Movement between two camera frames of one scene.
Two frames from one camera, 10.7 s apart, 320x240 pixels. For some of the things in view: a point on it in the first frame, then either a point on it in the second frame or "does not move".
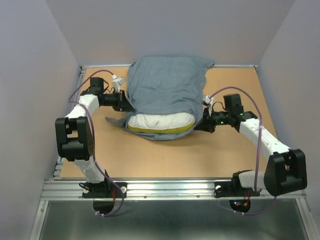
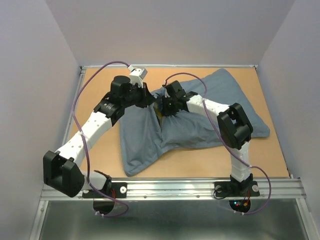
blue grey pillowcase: [166, 84] to [144, 140]
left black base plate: [104, 190] does not move
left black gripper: [122, 104] to [147, 99]
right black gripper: [206, 123] to [166, 110]
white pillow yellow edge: [161, 123] to [159, 115]
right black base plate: [230, 189] does not move
